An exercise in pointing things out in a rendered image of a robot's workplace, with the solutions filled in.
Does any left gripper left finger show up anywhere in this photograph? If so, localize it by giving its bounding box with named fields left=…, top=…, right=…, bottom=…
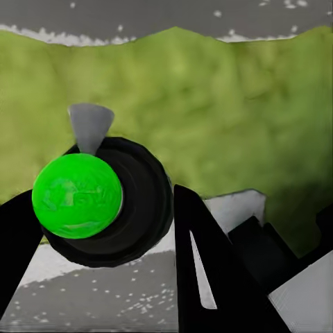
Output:
left=0, top=190, right=44, bottom=320

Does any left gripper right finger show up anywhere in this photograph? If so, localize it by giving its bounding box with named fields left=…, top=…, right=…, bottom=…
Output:
left=173, top=185, right=291, bottom=333

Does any insectifuge atomizer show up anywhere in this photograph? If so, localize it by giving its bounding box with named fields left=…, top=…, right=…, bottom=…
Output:
left=32, top=103, right=174, bottom=268

